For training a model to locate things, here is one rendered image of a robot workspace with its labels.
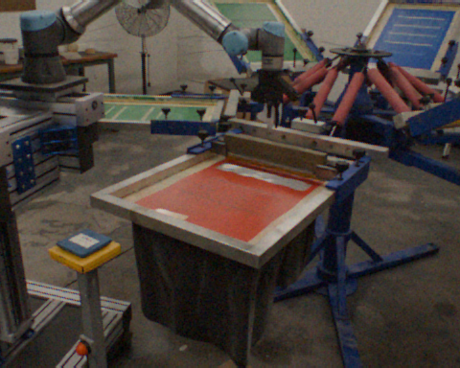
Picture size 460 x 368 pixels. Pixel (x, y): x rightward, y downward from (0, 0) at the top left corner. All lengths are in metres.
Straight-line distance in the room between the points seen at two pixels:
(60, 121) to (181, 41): 5.55
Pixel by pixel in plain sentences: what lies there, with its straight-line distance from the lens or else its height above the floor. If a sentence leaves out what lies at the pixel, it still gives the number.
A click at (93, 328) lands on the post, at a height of 0.71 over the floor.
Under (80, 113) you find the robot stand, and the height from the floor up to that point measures 1.17.
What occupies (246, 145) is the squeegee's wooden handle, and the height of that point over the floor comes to 1.04.
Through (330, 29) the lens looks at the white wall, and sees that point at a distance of 6.03.
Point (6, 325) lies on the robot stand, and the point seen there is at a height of 0.41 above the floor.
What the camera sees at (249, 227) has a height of 0.96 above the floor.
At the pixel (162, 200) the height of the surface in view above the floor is 0.96.
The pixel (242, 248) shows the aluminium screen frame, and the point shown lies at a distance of 1.16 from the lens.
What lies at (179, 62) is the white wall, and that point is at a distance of 7.25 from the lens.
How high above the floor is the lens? 1.57
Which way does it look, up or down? 22 degrees down
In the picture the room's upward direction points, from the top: 2 degrees clockwise
